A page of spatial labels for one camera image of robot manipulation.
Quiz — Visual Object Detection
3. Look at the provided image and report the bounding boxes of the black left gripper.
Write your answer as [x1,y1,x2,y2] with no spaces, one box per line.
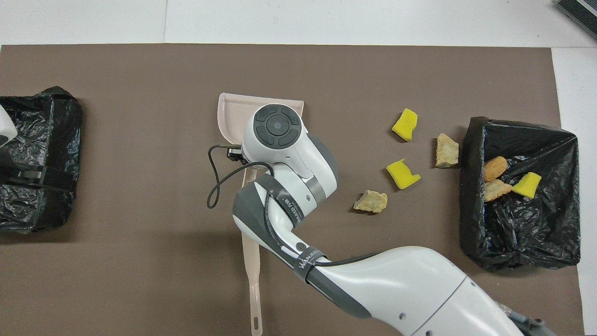
[0,164,74,193]

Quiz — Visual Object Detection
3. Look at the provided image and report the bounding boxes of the beige plastic dustpan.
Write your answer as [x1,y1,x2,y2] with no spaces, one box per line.
[217,92,305,188]

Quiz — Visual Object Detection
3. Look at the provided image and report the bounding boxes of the beige hand brush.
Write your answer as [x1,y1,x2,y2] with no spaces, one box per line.
[241,233,264,336]

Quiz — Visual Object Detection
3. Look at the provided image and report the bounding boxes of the beige foam rock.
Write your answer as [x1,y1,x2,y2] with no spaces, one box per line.
[353,189,389,214]
[435,133,460,169]
[484,179,514,203]

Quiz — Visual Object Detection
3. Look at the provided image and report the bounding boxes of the yellow sponge piece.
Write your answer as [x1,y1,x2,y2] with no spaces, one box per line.
[512,172,542,198]
[386,159,422,190]
[391,108,418,142]

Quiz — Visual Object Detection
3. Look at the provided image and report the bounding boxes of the brown cork-like chunk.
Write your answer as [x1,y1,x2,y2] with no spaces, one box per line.
[484,156,508,182]

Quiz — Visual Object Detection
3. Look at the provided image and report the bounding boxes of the black bag lined bin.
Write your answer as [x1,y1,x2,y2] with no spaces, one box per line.
[0,86,83,234]
[459,116,582,272]

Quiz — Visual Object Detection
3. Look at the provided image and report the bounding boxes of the large brown table mat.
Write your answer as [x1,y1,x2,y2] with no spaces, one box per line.
[0,44,586,336]

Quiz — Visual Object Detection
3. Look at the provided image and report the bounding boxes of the dark ribbed device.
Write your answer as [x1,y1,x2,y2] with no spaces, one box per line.
[555,0,597,40]

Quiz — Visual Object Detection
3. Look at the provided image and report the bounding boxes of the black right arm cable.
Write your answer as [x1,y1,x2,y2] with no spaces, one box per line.
[207,144,383,269]

